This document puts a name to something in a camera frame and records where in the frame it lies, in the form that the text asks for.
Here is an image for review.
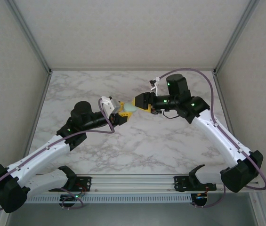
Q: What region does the pale green earbud charging case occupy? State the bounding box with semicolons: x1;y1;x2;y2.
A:
123;103;138;114

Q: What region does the right gripper thin black wire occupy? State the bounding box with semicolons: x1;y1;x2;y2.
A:
161;110;180;119

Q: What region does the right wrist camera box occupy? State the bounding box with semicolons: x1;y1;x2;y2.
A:
148;76;161;94

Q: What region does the aluminium table end rail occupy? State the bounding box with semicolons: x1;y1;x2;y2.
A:
49;68;216;72

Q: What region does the aluminium table side rail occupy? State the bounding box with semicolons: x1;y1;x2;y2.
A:
212;72;244;156
23;72;53;163

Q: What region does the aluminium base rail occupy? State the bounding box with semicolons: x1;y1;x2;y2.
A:
26;173;262;195

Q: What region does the slotted grey cable duct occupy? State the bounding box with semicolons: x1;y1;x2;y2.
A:
25;194;193;203

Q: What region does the aluminium frame corner post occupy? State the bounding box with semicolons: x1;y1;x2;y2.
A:
213;0;260;73
5;0;53;73

